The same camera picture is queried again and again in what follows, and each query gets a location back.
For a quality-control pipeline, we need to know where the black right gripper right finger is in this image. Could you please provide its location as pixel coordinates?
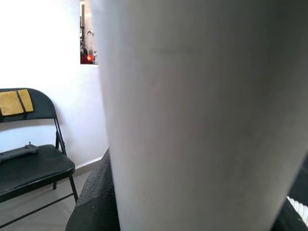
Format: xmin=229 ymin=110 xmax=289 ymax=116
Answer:
xmin=273 ymin=199 xmax=308 ymax=231

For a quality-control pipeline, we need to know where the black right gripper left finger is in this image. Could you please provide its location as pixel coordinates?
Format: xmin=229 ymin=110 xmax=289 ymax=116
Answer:
xmin=65 ymin=147 xmax=121 ymax=231

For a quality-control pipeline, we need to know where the black folding chair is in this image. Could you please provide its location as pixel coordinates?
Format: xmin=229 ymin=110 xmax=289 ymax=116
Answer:
xmin=0 ymin=88 xmax=79 ymax=226

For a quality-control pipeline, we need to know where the yellow cloth pad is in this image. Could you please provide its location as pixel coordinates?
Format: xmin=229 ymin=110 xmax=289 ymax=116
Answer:
xmin=0 ymin=89 xmax=34 ymax=116

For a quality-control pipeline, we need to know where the grey bar-shaped handle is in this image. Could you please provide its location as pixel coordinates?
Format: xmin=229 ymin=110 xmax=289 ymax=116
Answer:
xmin=0 ymin=141 xmax=39 ymax=163

